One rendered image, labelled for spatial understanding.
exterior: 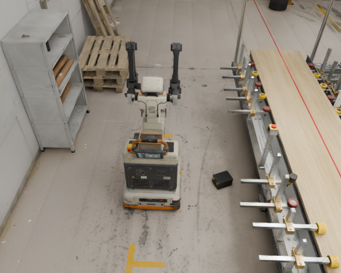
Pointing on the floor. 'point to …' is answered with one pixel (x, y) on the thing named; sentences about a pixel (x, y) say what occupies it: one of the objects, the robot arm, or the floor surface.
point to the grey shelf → (39, 23)
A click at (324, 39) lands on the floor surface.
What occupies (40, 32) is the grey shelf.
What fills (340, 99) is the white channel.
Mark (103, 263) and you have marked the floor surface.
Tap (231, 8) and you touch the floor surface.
